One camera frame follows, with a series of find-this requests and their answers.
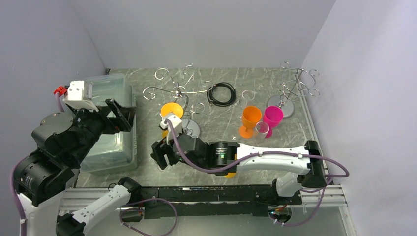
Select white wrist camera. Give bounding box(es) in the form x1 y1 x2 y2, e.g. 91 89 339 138
159 112 183 145
53 80 98 111

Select yellow wine glass left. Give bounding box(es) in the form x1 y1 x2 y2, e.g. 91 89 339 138
160 102 184 138

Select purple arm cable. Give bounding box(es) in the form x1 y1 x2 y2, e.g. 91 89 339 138
9 92 178 236
166 119 350 228

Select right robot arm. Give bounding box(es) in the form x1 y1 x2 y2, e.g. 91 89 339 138
151 134 327 204

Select clear plastic storage box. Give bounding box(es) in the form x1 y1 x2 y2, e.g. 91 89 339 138
80 73 137 175

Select pink wine glass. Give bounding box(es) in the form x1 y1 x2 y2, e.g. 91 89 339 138
263 106 284 138

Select chrome wine glass rack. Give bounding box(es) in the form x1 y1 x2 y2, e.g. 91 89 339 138
142 65 214 137

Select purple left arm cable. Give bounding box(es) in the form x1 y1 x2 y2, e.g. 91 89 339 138
9 92 178 236

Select clear tumbler glass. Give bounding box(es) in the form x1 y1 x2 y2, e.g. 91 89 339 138
239 90 256 109

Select orange wine glass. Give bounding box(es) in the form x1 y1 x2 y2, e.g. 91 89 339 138
238 106 262 139

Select clear wine glass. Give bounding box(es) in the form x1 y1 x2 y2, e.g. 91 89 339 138
254 121 269 139

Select aluminium frame rails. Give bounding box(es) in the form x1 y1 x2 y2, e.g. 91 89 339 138
52 68 356 236

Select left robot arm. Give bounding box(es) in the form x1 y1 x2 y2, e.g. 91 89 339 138
10 99 136 236

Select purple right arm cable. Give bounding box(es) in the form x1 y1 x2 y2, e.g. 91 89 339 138
166 119 350 228

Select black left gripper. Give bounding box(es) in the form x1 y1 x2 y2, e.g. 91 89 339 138
67 96 137 164

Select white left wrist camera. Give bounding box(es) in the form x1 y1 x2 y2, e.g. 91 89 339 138
53 80 98 111

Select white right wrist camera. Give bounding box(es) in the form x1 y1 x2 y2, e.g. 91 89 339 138
159 112 183 145

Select black coiled cable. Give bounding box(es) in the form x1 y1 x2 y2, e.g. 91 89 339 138
207 82 237 108

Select yellow-orange wine glass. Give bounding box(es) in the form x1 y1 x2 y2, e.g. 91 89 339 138
224 172 236 179

